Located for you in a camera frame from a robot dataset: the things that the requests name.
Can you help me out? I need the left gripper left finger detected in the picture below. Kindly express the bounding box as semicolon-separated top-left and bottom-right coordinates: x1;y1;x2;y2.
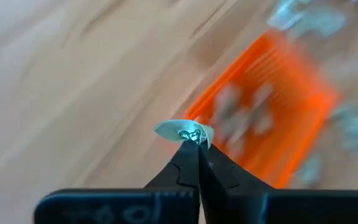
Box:
34;139;202;224

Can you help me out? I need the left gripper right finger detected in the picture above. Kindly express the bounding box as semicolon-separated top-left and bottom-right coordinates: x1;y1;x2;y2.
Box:
198;142;358;224

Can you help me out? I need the orange plastic basket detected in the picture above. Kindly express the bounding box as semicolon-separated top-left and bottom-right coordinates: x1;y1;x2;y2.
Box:
181;29;343;190

